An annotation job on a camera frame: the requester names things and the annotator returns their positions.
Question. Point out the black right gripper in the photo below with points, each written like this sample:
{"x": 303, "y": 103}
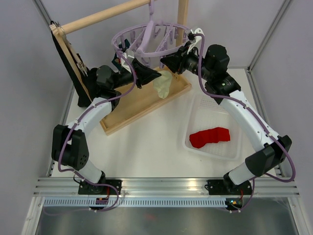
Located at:
{"x": 176, "y": 62}

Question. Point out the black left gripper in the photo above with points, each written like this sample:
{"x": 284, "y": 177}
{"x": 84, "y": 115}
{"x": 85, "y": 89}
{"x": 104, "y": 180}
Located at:
{"x": 143, "y": 74}

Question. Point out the cream sock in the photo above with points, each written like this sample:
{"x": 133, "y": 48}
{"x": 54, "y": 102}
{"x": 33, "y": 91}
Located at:
{"x": 162, "y": 84}

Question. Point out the purple round clip hanger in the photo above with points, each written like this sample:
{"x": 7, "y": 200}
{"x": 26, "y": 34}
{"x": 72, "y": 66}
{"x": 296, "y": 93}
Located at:
{"x": 153, "y": 39}

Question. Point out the red sock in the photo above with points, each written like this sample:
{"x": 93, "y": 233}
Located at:
{"x": 215, "y": 135}

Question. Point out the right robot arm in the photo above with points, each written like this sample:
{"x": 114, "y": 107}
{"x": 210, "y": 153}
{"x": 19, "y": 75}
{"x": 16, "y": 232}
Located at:
{"x": 271, "y": 149}

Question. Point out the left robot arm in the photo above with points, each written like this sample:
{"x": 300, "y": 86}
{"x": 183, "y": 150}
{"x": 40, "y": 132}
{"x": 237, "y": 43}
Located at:
{"x": 69, "y": 144}

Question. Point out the black shorts on hanger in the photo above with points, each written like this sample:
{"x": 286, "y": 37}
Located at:
{"x": 78, "y": 78}

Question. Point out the wooden rack base tray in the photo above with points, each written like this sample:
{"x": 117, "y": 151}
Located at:
{"x": 140, "y": 102}

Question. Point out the white plastic basket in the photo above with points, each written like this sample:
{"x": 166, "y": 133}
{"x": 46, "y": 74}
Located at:
{"x": 205, "y": 114}

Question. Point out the wooden rack top rod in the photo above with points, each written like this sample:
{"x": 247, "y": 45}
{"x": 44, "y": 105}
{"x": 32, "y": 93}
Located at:
{"x": 101, "y": 16}

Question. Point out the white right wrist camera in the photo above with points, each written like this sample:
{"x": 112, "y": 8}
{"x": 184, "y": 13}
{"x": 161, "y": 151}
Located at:
{"x": 193, "y": 39}

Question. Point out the wooden rack right post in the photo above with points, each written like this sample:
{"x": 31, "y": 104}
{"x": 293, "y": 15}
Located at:
{"x": 181, "y": 19}

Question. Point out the wooden rack post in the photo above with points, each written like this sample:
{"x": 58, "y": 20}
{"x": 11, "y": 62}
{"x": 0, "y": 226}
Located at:
{"x": 181, "y": 19}
{"x": 68, "y": 58}

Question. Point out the wooden rack left post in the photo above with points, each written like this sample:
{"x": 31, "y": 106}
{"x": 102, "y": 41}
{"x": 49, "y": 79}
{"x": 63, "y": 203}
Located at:
{"x": 68, "y": 58}

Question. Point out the aluminium mounting rail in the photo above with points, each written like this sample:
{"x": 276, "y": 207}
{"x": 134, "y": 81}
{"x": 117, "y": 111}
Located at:
{"x": 162, "y": 187}

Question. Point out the white slotted cable duct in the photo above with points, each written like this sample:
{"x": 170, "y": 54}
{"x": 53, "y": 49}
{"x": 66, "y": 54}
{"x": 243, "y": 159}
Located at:
{"x": 136, "y": 202}

